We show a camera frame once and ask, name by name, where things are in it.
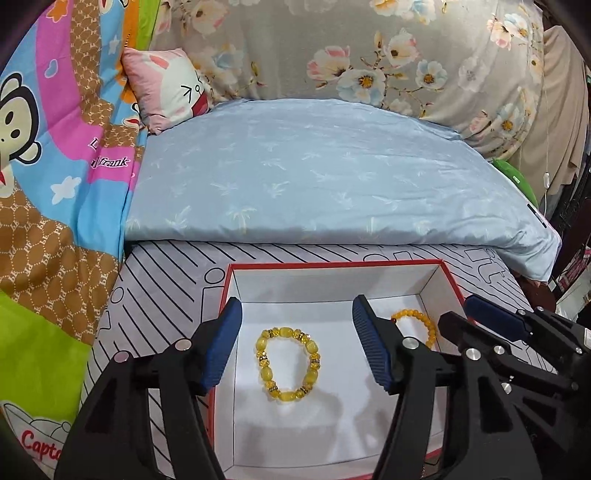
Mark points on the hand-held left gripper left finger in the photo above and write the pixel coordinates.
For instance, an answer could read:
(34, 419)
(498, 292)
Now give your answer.
(222, 350)

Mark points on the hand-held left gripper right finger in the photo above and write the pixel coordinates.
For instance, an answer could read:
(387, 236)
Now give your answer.
(369, 346)

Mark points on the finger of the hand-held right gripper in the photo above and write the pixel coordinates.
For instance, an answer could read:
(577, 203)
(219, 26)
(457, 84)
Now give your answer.
(494, 316)
(455, 330)

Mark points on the red cardboard box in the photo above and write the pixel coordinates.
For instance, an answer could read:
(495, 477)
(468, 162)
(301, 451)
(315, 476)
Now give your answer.
(332, 286)

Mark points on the grey striped bedsheet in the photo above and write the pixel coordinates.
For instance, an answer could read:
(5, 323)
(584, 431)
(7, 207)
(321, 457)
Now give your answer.
(152, 295)

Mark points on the green plush toy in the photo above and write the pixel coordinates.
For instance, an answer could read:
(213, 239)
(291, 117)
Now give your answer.
(517, 180)

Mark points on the beige cloth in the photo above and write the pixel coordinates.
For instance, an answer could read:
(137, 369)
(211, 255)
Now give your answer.
(563, 92)

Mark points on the colourful cartoon blanket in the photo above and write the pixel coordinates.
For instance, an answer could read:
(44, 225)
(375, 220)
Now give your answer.
(55, 184)

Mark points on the pink cartoon pillow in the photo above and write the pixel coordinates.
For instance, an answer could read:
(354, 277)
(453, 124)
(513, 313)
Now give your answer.
(161, 87)

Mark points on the grey floral blanket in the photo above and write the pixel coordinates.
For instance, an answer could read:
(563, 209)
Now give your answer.
(323, 37)

